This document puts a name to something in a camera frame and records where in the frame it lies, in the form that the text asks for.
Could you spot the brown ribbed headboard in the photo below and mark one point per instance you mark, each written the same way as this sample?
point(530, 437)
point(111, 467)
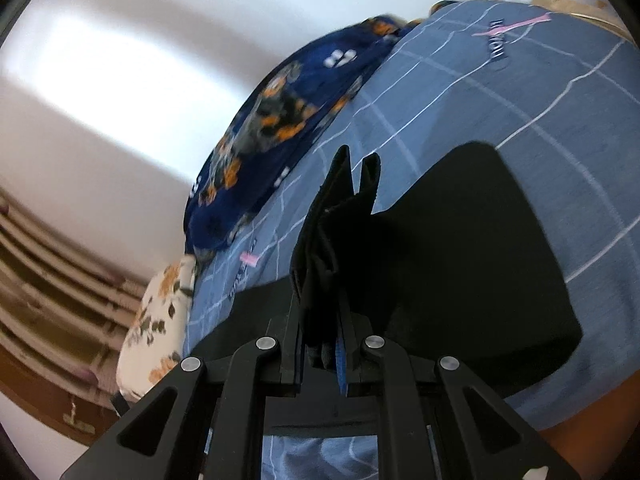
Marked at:
point(50, 280)

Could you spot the person's orange clothing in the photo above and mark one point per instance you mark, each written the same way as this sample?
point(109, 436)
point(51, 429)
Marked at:
point(575, 430)

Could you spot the white floral pillow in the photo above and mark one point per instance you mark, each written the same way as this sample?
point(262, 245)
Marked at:
point(155, 320)

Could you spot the navy animal print blanket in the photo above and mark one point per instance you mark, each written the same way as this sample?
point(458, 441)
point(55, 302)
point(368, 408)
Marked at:
point(300, 90)

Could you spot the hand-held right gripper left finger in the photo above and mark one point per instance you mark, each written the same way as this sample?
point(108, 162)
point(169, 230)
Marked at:
point(290, 360)

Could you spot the blue plaid bedsheet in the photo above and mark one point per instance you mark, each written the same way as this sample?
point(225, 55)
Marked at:
point(475, 85)

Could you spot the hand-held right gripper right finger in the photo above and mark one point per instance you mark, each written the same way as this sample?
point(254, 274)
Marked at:
point(342, 366)

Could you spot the black pants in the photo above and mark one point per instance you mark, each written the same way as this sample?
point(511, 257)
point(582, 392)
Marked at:
point(450, 260)

